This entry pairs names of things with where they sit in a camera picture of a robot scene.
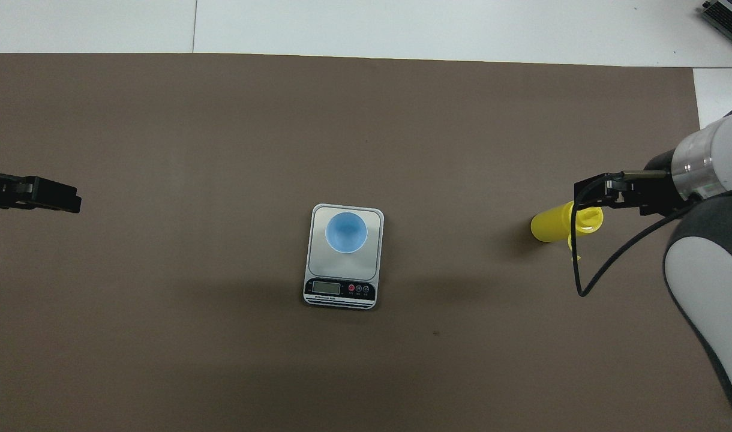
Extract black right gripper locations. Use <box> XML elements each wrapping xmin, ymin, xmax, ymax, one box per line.
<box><xmin>574</xmin><ymin>150</ymin><xmax>697</xmax><ymax>217</ymax></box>

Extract yellow squeeze bottle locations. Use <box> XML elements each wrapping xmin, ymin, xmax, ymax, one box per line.
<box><xmin>530</xmin><ymin>201</ymin><xmax>604</xmax><ymax>260</ymax></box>

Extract light blue plastic cup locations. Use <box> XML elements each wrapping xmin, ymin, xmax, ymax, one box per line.
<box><xmin>325</xmin><ymin>212</ymin><xmax>368</xmax><ymax>254</ymax></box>

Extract silver digital kitchen scale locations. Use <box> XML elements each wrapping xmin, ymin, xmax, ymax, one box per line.
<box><xmin>303</xmin><ymin>204</ymin><xmax>385</xmax><ymax>311</ymax></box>

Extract brown table mat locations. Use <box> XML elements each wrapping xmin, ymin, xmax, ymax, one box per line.
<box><xmin>0</xmin><ymin>53</ymin><xmax>732</xmax><ymax>432</ymax></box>

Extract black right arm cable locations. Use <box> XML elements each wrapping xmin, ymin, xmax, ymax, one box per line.
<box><xmin>573</xmin><ymin>171</ymin><xmax>732</xmax><ymax>298</ymax></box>

